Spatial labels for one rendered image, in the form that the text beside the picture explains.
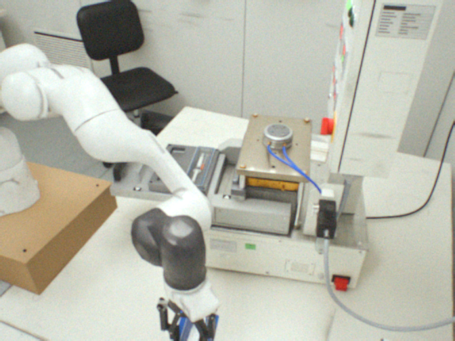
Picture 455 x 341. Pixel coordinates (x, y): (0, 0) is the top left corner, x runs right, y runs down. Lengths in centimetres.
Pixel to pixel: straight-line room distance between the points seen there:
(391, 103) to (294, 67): 183
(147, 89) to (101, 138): 190
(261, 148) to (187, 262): 43
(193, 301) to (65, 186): 74
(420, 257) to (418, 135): 146
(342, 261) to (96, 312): 67
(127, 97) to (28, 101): 179
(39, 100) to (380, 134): 70
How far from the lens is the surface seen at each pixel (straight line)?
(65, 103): 93
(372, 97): 91
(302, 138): 118
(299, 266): 123
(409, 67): 89
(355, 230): 120
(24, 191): 141
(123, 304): 125
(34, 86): 96
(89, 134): 89
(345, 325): 118
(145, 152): 91
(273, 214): 110
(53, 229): 131
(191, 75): 301
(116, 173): 126
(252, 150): 112
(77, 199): 140
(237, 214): 112
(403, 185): 170
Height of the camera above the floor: 176
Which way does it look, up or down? 38 degrees down
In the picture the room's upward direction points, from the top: 1 degrees clockwise
